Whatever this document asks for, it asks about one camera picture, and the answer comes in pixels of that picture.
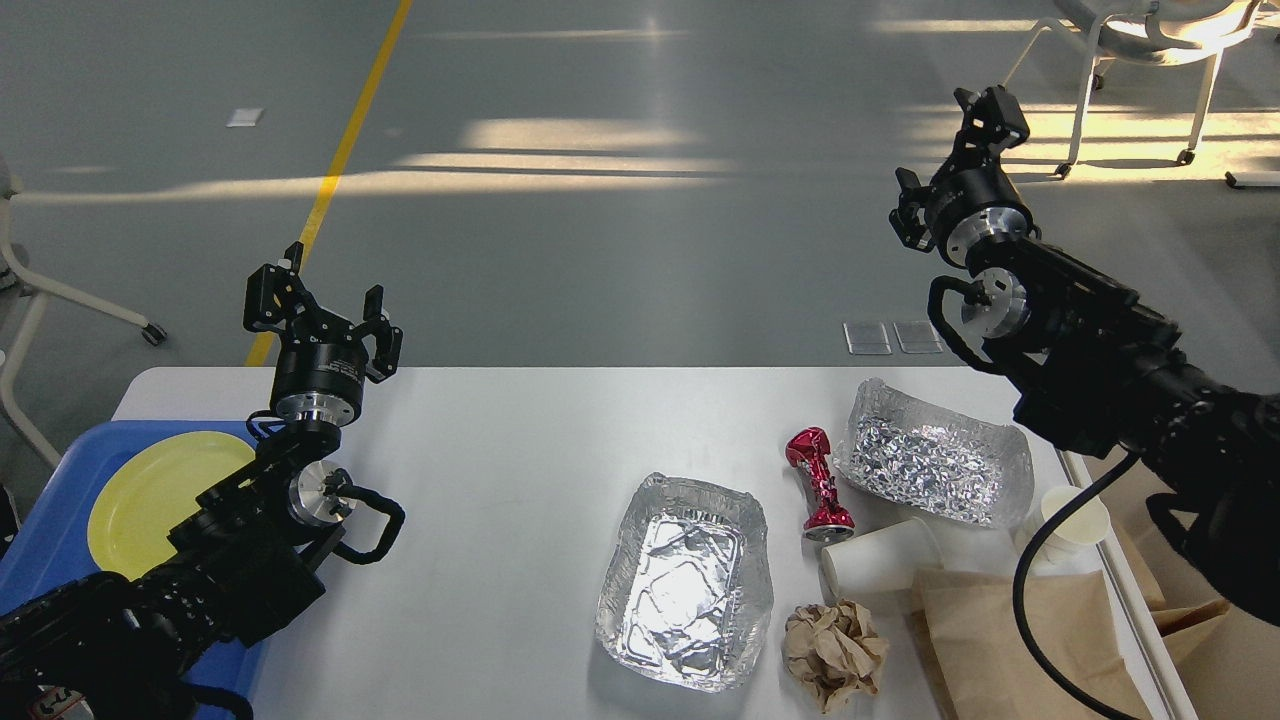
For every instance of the yellow plastic plate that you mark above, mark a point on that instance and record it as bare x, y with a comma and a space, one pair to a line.
142, 501

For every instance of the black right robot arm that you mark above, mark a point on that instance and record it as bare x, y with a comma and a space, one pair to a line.
1095, 369

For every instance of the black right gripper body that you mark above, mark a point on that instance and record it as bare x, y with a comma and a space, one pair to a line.
958, 210

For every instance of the aluminium foil tray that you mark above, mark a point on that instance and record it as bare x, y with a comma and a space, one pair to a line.
688, 597

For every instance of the brown paper in bin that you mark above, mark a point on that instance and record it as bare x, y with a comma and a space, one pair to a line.
1186, 610

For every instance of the blue plastic tray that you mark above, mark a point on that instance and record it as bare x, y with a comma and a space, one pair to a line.
51, 548

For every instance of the crushed red soda can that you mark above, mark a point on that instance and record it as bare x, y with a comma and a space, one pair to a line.
830, 521

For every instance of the white office chair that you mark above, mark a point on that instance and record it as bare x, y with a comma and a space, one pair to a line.
1149, 33

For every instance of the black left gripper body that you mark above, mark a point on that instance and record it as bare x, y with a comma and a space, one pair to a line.
320, 372

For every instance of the crumpled brown paper ball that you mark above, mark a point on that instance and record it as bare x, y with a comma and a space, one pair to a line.
834, 652

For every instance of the white plastic bin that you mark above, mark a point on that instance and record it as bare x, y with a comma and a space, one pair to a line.
1235, 675

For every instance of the white paper cup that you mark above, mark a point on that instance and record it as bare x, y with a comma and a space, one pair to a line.
1081, 532

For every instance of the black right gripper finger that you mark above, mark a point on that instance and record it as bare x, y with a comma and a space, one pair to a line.
1003, 125
970, 142

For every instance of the white chair base left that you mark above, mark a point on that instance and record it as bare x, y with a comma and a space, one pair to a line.
40, 290

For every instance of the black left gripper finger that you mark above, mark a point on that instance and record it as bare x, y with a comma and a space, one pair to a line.
277, 301
378, 337

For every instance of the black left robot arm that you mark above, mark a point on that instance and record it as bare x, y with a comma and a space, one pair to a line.
245, 563

